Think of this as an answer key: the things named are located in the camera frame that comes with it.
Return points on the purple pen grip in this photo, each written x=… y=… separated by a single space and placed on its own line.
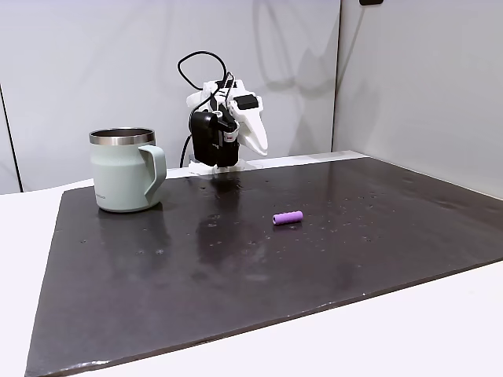
x=288 y=218

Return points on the black table mat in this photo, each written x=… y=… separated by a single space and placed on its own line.
x=251 y=255

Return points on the pale green steel mug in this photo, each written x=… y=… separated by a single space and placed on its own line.
x=122 y=173

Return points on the black oval camera box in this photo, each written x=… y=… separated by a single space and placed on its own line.
x=247 y=102

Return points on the black block on wall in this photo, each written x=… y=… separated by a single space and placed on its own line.
x=371 y=2

